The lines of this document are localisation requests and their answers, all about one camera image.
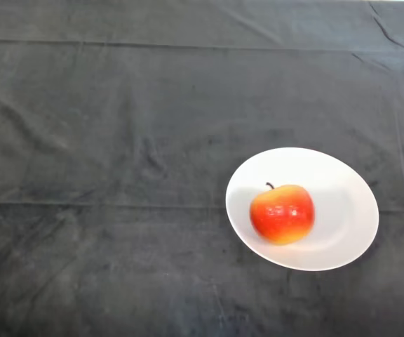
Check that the red yellow apple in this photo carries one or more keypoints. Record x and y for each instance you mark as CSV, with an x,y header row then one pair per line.
x,y
282,217

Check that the white round plate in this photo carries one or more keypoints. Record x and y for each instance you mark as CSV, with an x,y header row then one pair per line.
x,y
342,210

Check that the black cloth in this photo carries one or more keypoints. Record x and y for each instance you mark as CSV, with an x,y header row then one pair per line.
x,y
118,175

